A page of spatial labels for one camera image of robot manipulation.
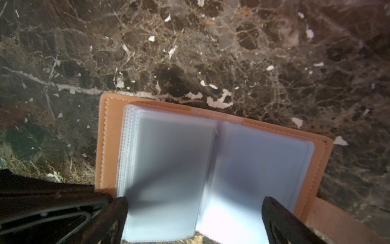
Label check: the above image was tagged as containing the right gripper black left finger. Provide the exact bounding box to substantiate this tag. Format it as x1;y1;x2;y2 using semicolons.
77;197;128;244

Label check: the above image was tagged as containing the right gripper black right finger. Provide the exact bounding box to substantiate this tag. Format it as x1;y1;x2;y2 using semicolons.
262;196;325;244

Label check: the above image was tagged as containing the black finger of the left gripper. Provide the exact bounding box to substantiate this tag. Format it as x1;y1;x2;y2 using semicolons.
1;169;112;244

